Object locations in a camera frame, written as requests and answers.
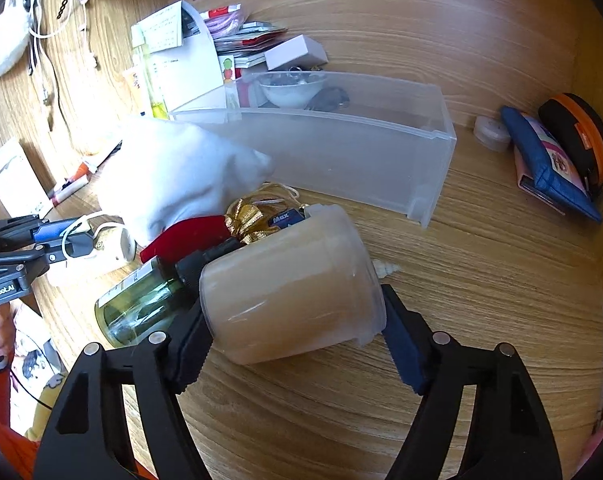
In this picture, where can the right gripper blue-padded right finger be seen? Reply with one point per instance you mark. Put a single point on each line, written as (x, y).
(510, 436)

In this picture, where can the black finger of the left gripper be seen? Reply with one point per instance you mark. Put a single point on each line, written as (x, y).
(76, 245)

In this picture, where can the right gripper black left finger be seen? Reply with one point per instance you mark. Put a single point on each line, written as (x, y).
(87, 434)

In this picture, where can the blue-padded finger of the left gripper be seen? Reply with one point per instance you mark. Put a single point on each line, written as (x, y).
(75, 230)

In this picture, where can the green glass dropper bottle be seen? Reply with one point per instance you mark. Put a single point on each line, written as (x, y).
(152, 296)

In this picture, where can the white cloth bundle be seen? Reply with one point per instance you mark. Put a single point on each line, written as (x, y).
(166, 172)

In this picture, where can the red velvet gold-trim pouch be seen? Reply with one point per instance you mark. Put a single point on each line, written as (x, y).
(244, 221)

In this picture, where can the blue Max staples box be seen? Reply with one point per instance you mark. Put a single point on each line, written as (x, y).
(286, 218)

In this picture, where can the beige plastic lidded cup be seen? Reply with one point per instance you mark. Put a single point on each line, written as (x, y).
(302, 289)

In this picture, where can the person's left hand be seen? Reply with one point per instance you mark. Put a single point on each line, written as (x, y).
(7, 331)

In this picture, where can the yellow-green spray bottle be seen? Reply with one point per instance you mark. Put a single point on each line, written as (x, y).
(145, 72)

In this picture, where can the white plush toy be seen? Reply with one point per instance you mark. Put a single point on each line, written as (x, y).
(15, 22)

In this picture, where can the white paper document stand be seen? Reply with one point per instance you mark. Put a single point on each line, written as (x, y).
(181, 56)

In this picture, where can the spiral seashell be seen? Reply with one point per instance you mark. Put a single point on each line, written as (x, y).
(384, 269)

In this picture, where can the fruit print carton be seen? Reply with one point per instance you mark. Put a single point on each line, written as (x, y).
(228, 72)

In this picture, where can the blue fabric pouch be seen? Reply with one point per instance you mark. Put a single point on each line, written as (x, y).
(552, 171)

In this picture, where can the white bowl in bin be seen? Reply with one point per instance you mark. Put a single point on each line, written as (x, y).
(291, 90)

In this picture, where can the stack of packets and cards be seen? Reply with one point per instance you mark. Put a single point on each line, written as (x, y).
(239, 41)

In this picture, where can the translucent plastic storage bin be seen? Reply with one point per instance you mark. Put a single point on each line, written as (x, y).
(380, 141)

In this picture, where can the small white cardboard box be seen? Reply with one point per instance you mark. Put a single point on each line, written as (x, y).
(301, 51)

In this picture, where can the small white round container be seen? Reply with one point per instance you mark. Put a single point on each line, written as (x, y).
(492, 134)

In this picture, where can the black orange round case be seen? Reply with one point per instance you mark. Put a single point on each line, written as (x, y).
(578, 129)

